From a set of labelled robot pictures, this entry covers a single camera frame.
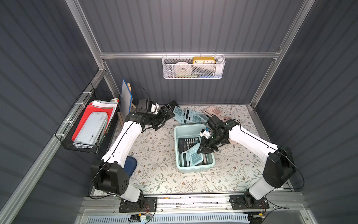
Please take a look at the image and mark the small pink calculator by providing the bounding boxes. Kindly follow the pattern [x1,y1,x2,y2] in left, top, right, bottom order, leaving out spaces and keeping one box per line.
[201,154,213,165]

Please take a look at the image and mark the mint green storage box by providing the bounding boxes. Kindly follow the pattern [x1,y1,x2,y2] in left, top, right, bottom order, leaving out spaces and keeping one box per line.
[174,124,215,173]

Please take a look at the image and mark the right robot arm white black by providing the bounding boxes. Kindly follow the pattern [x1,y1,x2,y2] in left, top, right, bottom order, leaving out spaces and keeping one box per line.
[198,116,298,207]

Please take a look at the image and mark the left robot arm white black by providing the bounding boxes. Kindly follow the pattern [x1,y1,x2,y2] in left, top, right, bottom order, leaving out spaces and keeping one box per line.
[91,106,175,203]

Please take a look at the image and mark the pink calculator back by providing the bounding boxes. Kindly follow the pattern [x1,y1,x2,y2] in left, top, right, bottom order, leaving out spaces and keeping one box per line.
[203,105,222,117]

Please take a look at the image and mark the blue framed whiteboard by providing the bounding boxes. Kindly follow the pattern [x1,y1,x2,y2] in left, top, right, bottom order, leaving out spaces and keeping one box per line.
[120,79,132,123]

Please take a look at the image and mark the wooden easel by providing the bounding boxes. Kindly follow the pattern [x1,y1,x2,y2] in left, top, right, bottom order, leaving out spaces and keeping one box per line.
[118,83,136,127]

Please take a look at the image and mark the floral table mat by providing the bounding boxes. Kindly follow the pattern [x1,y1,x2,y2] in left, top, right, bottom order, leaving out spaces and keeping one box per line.
[129,119,264,194]

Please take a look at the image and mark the white tape roll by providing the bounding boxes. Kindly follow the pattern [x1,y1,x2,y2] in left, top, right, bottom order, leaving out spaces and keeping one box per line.
[173,62,192,76]

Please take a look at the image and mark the navy blue case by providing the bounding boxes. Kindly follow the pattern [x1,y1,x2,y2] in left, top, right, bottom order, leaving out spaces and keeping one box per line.
[124,156,138,177]

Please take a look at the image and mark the white papers in basket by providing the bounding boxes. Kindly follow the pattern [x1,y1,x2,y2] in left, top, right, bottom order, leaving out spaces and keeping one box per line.
[90,98,119,123]

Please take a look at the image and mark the yellow clock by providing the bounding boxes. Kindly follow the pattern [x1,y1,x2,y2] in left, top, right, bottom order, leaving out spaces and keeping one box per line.
[193,56,216,64]

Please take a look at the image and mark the red folder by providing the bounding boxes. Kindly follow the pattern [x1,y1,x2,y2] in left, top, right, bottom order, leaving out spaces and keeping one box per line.
[71,105,112,141]

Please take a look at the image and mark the white pencil case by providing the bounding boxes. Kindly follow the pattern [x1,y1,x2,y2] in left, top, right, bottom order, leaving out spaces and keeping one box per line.
[73,112,108,148]

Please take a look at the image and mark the small circuit board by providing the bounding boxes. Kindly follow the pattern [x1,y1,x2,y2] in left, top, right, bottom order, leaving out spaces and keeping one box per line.
[129,213,152,224]

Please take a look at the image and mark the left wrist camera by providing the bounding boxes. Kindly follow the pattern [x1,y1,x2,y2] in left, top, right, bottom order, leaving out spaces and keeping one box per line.
[135,99,159,114]

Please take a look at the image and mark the white wire wall basket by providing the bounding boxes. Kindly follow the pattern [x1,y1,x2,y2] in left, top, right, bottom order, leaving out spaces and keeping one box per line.
[162,54,226,79]

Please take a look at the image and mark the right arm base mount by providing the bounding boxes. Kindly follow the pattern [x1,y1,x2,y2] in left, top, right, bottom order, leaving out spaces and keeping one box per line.
[229,194,269,210]

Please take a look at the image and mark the black wire side basket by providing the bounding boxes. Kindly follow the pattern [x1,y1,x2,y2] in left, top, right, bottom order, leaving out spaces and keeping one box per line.
[55,84,119,154]

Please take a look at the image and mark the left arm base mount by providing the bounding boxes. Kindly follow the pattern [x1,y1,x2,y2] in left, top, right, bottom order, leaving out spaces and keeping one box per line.
[118,197,158,213]

